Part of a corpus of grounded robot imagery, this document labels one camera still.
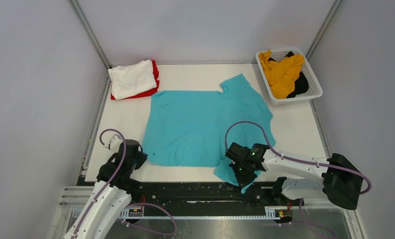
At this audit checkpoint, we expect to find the white slotted cable duct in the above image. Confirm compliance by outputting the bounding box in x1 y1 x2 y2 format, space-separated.
73 206 282 221

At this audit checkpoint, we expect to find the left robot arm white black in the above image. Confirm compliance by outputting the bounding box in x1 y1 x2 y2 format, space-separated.
63 139 147 239

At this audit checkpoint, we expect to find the teal t shirt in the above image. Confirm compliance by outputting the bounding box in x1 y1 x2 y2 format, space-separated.
142 74 276 185

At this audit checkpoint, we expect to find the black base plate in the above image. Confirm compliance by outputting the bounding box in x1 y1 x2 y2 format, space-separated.
133 182 299 211

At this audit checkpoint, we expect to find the yellow t shirt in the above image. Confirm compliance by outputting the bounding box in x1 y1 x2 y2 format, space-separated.
259 49 305 100

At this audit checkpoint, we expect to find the folded white t shirt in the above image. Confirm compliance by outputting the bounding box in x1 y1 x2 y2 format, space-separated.
107 59 158 100

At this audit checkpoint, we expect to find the black t shirt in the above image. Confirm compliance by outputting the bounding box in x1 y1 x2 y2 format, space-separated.
268 51 310 99

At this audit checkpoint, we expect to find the folded red t shirt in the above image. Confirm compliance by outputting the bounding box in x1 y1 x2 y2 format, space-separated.
110 59 160 100

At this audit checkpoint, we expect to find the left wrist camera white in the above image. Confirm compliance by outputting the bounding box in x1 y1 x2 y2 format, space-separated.
105 134 123 152

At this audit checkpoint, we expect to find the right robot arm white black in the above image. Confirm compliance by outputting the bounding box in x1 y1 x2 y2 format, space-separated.
225 142 364 210

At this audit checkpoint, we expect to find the white plastic basket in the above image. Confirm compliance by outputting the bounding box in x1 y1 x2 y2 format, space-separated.
255 47 323 105

